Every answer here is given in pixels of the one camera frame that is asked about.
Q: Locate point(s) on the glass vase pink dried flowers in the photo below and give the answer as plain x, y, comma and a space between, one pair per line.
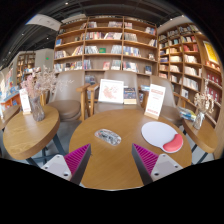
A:
37, 110

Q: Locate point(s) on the colourful book stack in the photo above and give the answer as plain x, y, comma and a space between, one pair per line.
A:
186, 114

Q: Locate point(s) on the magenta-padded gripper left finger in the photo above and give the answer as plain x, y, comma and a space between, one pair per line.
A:
61, 165

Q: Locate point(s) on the brown padded wooden armchair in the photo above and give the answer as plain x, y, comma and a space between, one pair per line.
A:
116, 108
170, 96
66, 100

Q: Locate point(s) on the white hanging ceiling panel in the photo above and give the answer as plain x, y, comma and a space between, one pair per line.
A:
46, 22

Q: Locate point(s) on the round wooden side table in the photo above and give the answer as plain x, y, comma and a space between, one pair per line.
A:
203, 136
30, 133

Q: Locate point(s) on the white sign on wooden base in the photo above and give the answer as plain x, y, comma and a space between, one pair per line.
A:
155, 100

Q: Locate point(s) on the wide wooden bookshelf unit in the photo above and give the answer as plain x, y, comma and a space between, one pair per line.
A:
100, 43

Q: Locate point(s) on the curved wooden bookshelf unit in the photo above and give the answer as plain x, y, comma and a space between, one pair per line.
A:
186, 60

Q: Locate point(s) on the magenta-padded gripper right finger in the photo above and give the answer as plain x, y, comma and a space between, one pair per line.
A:
161, 165

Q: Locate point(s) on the transparent computer mouse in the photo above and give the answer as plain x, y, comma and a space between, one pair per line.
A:
108, 137

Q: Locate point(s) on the small distant bookshelf unit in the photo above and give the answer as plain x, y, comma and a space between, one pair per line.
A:
26, 65

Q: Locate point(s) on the blue book stack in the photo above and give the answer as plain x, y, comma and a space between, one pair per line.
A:
145, 88

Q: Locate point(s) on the dark cover book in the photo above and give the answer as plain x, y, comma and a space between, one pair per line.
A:
130, 95

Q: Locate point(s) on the small white table sign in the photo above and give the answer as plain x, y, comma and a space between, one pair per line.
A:
25, 101

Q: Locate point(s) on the white framed red drawing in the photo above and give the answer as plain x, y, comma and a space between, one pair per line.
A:
111, 91

